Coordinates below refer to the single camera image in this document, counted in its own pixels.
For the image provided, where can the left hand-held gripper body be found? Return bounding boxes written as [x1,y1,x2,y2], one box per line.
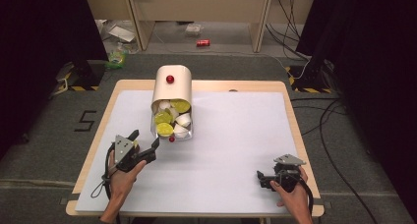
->
[112,135,157,173]

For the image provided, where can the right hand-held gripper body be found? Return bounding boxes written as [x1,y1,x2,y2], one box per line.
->
[273,153,308,193]

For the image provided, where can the pile of small capsules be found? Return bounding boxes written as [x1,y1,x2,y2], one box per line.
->
[152,98,193,140]

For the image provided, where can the cream capsule box red knob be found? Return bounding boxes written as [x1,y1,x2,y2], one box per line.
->
[150,64,194,142]

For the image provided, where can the person's left hand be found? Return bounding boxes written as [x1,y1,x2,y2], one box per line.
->
[107,149,148,200]

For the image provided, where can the person's right hand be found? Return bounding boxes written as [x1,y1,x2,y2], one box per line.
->
[268,166,313,215]

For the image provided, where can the white table mat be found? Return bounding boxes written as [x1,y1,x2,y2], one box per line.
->
[75,89,308,215]

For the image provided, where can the green snack bag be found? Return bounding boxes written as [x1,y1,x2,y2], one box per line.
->
[104,42,130,71]

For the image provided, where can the black stand base hazard tape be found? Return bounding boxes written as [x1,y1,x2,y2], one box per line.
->
[55,60,106,92]
[284,61,335,94]

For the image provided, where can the white plastic bag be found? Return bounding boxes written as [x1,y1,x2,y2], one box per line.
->
[93,19,139,45]

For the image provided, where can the clear plastic box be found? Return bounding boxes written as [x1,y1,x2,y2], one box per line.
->
[185,23,204,37]

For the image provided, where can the black curtain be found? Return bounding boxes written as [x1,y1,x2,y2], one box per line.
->
[296,0,417,215]
[0,0,109,159]

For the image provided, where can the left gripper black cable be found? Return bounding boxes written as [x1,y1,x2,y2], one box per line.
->
[90,144,116,199]

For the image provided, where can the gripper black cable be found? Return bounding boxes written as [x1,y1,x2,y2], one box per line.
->
[296,177,315,218]
[90,144,116,199]

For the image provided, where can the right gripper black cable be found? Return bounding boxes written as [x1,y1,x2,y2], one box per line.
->
[296,177,315,218]

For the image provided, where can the black floor cable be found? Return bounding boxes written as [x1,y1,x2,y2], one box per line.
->
[289,97,382,224]

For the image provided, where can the white floor cable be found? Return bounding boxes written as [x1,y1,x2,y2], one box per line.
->
[249,51,311,81]

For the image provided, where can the black wall cables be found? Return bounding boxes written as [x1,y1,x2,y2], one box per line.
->
[265,0,311,62]

